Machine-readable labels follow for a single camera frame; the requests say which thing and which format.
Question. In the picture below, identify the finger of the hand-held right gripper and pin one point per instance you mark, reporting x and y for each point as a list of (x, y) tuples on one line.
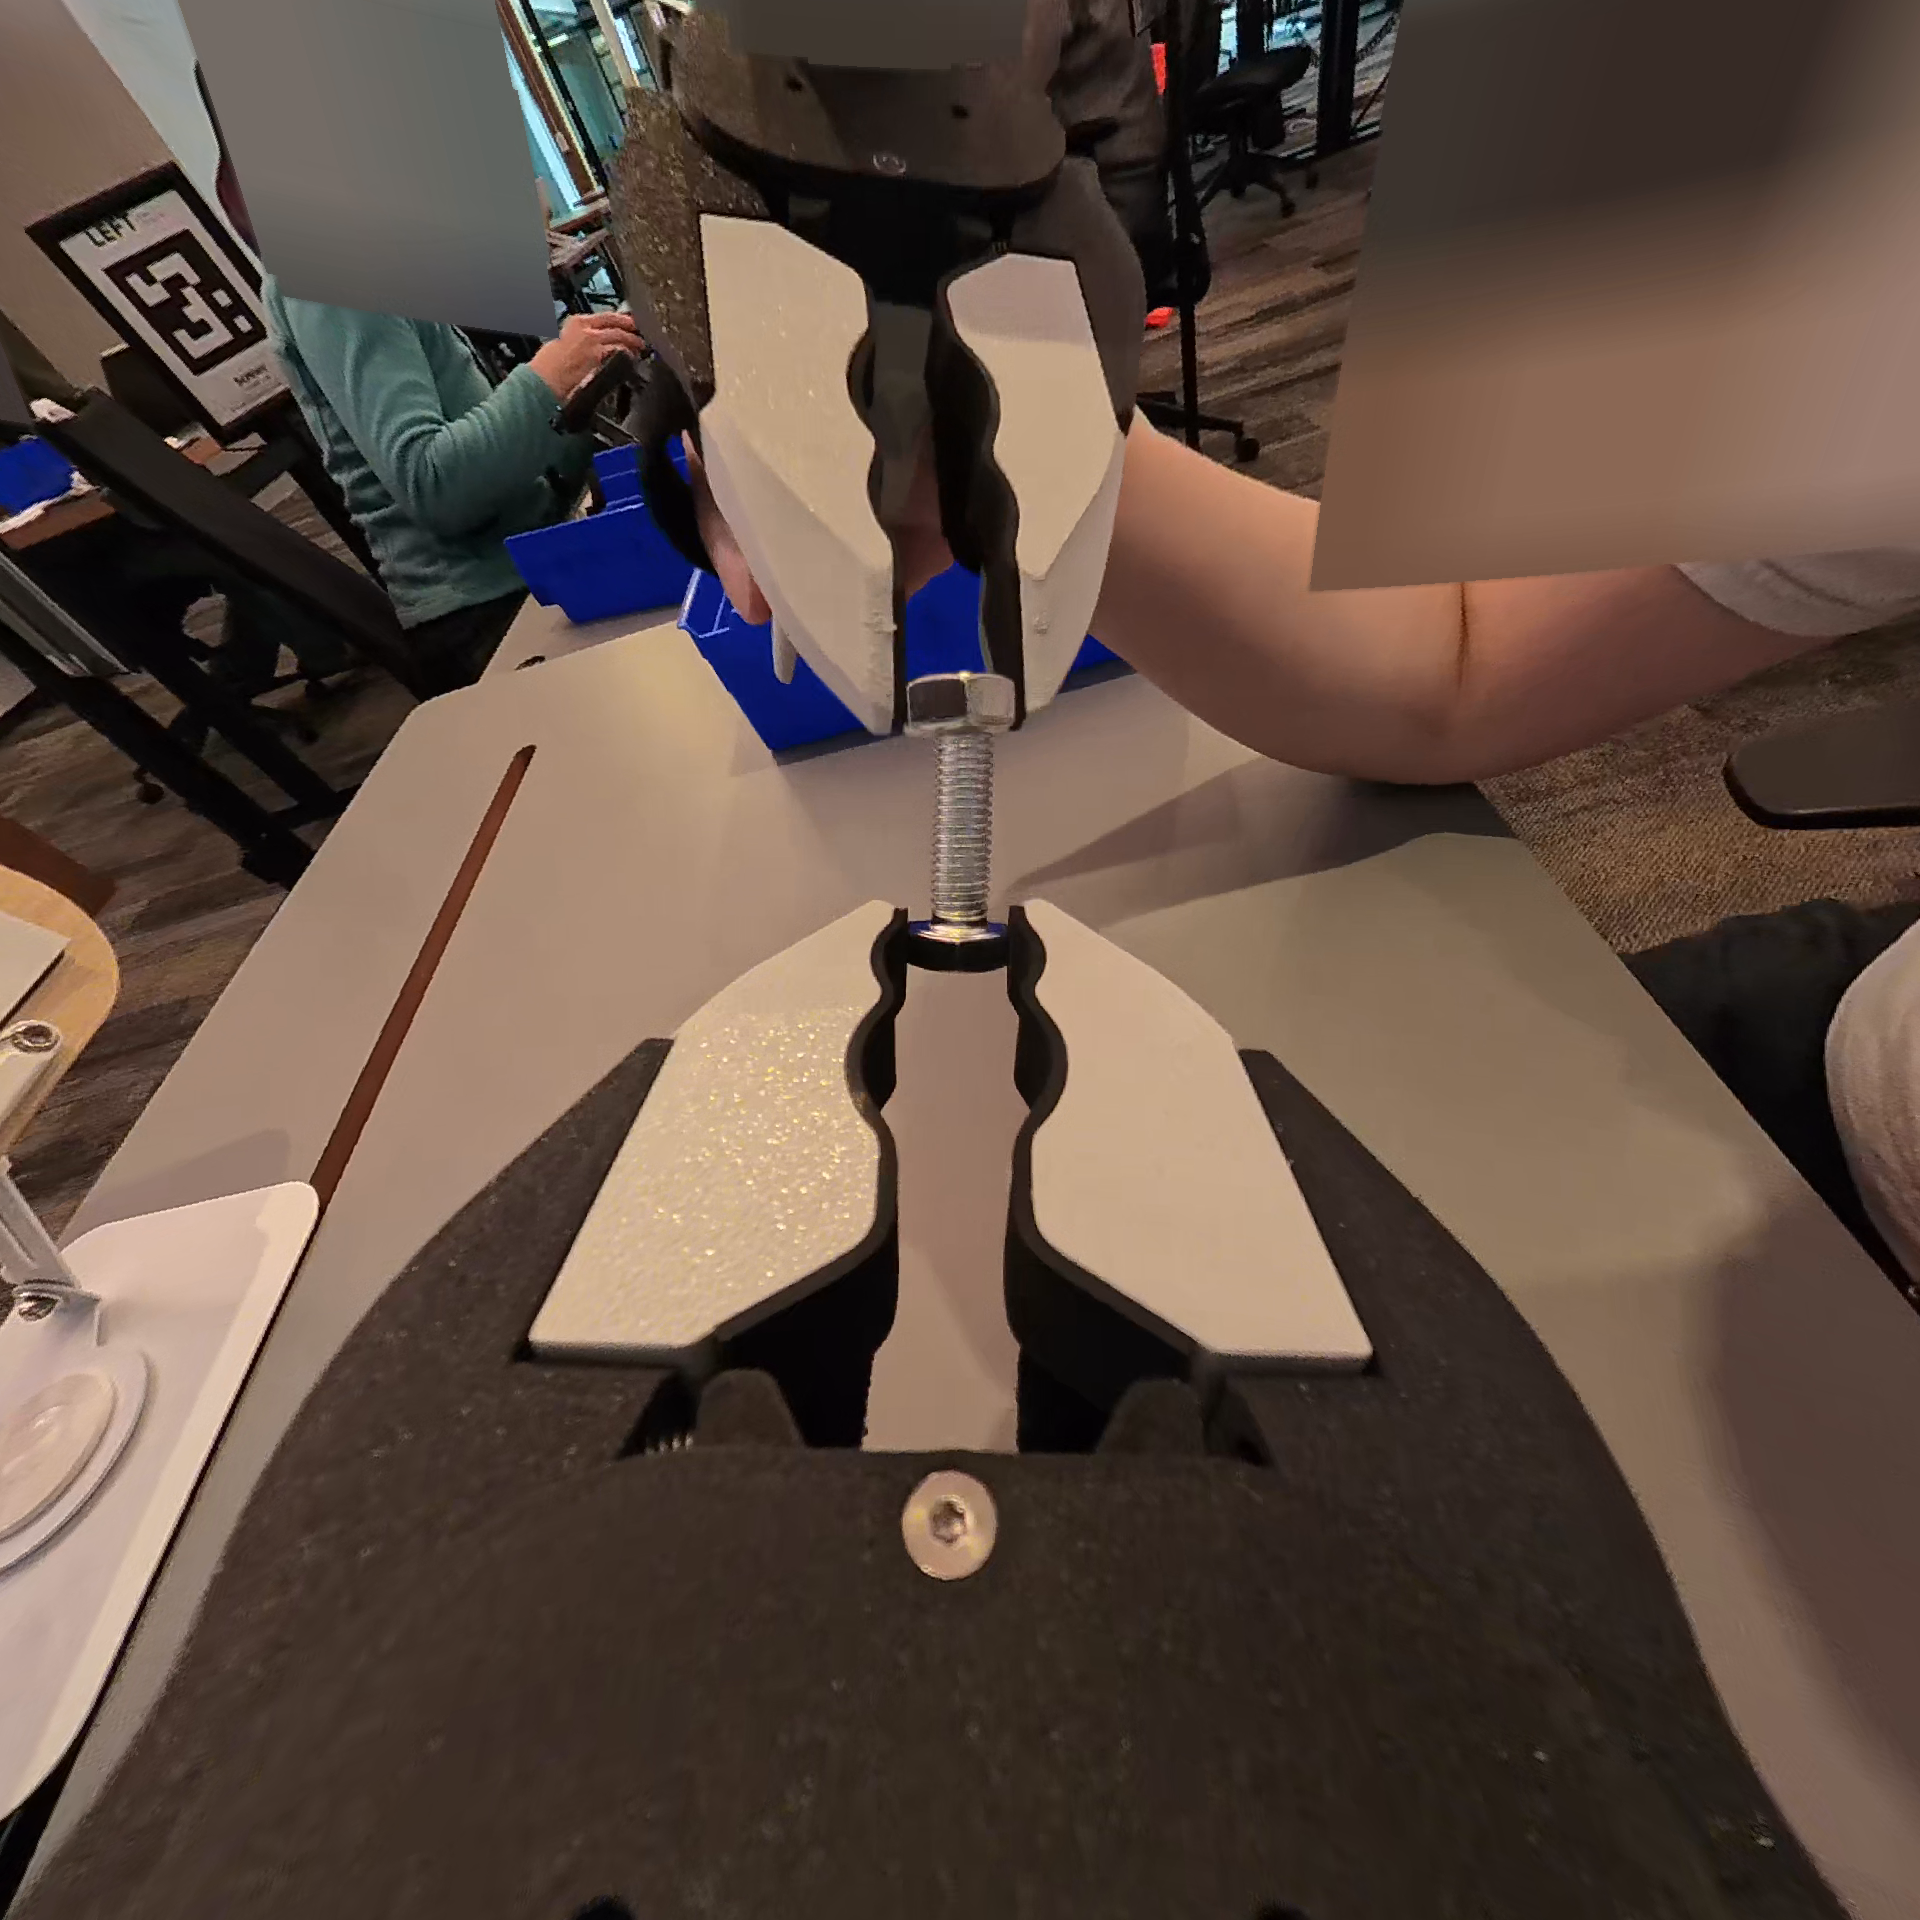
[(1051, 452), (795, 422)]

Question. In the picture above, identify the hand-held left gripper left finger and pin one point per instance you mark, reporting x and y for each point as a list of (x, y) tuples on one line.
[(721, 1201)]

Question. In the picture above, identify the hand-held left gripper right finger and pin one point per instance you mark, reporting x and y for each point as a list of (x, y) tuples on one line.
[(1201, 1201)]

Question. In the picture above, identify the blue plastic bin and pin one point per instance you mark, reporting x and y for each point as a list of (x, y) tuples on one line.
[(37, 476), (601, 557), (786, 692)]

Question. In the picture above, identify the silver hex nut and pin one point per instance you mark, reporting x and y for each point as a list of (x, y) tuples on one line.
[(960, 941)]

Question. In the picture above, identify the silver hex bolt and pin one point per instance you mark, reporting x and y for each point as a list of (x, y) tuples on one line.
[(960, 797)]

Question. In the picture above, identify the person's right forearm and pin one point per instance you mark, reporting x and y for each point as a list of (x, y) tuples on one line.
[(1382, 645)]

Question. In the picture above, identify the white board stand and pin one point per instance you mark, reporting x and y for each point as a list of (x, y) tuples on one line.
[(165, 1412)]

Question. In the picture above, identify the black office chair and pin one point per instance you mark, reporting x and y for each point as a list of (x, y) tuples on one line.
[(210, 526)]

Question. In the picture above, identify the black white marker sign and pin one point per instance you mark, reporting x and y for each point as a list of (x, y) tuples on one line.
[(165, 287)]

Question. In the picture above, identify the black desk chair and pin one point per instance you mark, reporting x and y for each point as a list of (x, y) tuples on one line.
[(1837, 767)]

